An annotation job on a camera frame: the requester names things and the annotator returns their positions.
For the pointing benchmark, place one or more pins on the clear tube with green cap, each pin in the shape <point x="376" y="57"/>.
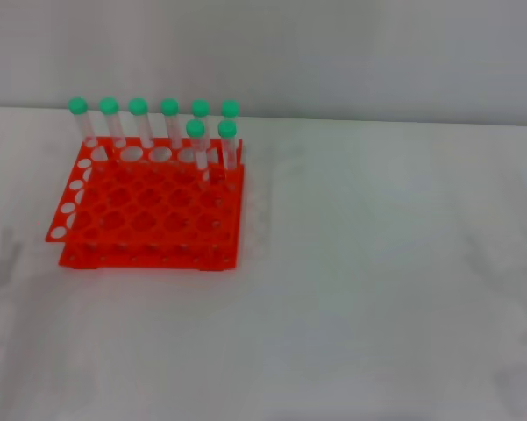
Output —
<point x="139" y="112"/>
<point x="197" y="140"/>
<point x="230" y="109"/>
<point x="79" y="109"/>
<point x="200" y="107"/>
<point x="110" y="112"/>
<point x="228" y="136"/>
<point x="170" y="112"/>

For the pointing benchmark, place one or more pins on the orange plastic test tube rack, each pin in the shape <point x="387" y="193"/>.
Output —
<point x="158" y="210"/>

